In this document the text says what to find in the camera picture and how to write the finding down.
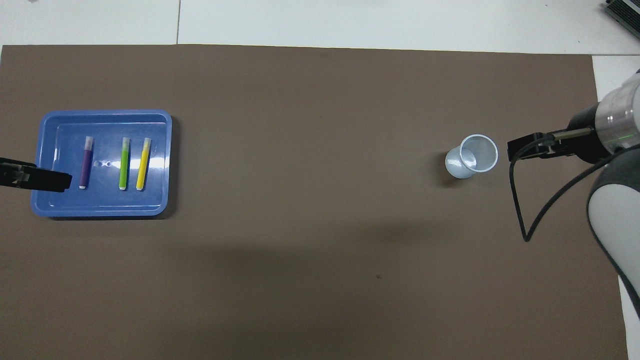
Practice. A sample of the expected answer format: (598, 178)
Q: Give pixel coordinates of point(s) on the blue plastic tray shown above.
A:
(105, 200)

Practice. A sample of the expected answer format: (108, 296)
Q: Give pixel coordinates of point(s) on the translucent plastic cup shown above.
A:
(457, 165)

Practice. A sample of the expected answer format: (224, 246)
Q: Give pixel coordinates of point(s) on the purple highlighter pen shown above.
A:
(86, 165)

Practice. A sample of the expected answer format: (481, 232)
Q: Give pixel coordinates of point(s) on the yellow highlighter pen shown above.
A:
(143, 167)

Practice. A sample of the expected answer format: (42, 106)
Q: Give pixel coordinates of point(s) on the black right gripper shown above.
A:
(582, 147)

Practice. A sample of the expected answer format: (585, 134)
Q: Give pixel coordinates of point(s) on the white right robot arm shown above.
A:
(610, 210)

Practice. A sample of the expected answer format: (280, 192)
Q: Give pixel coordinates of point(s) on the grey ribbed device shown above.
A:
(627, 12)

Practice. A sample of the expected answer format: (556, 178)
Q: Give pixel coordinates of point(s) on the green highlighter pen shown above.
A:
(123, 167)

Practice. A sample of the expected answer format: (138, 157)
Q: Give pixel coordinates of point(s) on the brown table mat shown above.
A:
(300, 150)

